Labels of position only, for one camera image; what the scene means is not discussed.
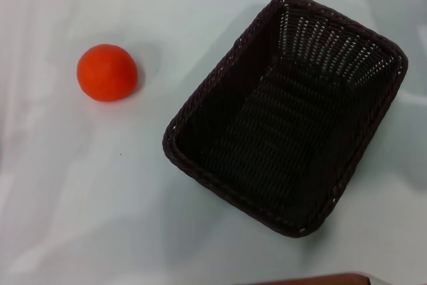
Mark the black woven rectangular basket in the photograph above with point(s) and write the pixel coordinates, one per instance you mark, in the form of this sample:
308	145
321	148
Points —
287	138

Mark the orange ball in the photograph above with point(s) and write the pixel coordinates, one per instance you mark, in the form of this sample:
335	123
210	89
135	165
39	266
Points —
106	72

